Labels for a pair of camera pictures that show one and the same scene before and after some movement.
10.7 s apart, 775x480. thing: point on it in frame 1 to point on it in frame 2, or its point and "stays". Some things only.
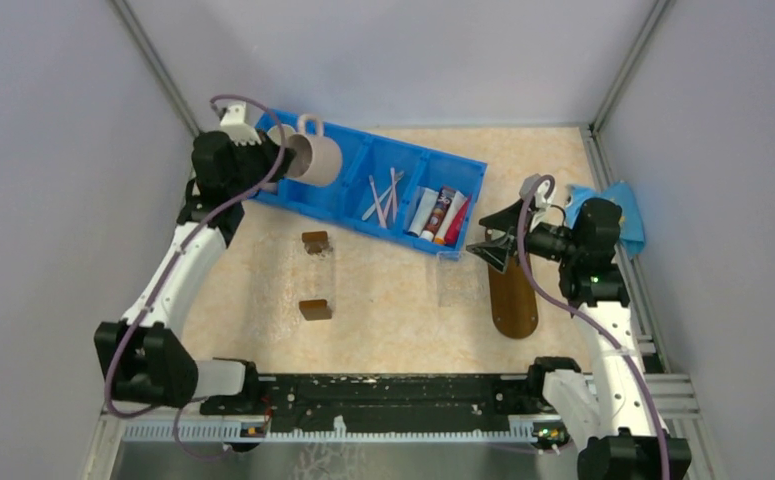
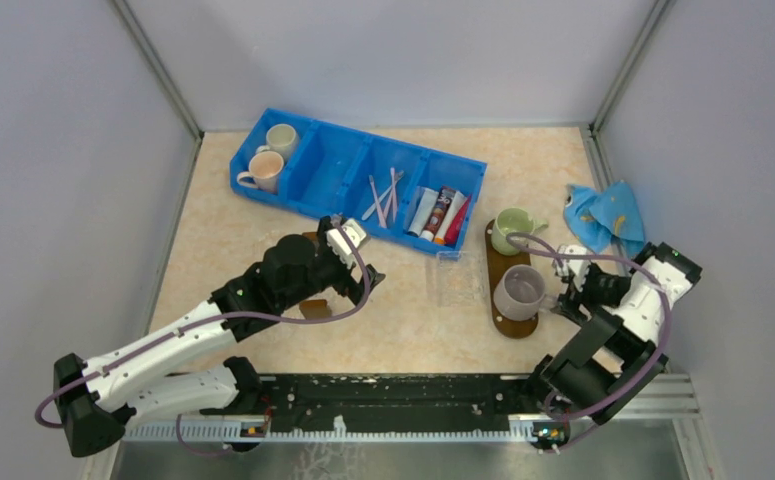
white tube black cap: (423, 213) stays
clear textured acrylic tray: (461, 280) stays
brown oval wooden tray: (513, 300) stays
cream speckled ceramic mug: (286, 132) stays
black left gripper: (267, 149) to (347, 285)
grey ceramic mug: (318, 158) to (518, 292)
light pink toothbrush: (394, 206) stays
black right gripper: (495, 252) to (568, 304)
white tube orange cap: (456, 203) stays
